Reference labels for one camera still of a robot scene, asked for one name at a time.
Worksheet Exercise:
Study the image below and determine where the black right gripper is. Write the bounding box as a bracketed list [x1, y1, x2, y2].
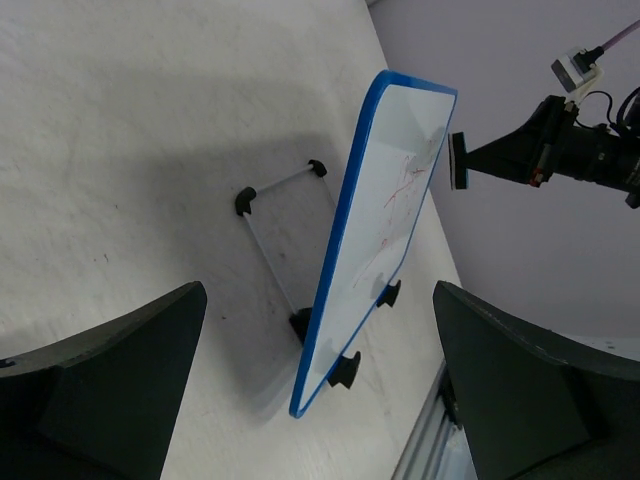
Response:
[464, 95, 578, 188]

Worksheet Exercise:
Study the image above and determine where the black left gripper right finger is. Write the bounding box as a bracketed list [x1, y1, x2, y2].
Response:
[433, 281, 639, 479]

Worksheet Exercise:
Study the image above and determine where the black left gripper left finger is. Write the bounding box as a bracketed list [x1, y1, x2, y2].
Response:
[1, 281, 207, 479]

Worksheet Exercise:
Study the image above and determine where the blue whiteboard eraser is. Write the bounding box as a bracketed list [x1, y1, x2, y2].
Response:
[448, 132, 469, 190]

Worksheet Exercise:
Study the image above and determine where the blue framed whiteboard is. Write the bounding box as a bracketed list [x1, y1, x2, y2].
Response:
[289, 70, 458, 418]

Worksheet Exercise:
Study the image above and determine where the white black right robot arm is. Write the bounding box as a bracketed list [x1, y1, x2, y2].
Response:
[448, 89, 639, 209]

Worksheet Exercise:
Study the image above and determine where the aluminium front rail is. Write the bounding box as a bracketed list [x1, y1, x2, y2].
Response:
[392, 362, 477, 480]

